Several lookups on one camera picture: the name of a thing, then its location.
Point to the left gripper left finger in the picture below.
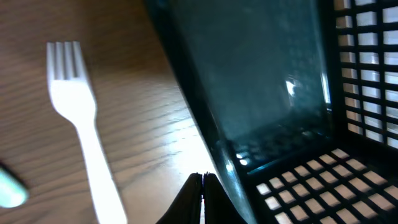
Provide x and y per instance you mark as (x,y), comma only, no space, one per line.
(186,206)

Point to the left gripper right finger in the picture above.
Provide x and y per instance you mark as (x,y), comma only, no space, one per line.
(218,207)

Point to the dark green plastic basket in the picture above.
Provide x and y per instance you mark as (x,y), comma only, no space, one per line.
(296,101)

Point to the white plastic fork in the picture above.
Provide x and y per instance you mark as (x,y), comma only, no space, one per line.
(72,97)

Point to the light blue plastic fork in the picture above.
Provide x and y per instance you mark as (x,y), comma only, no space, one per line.
(13,192)

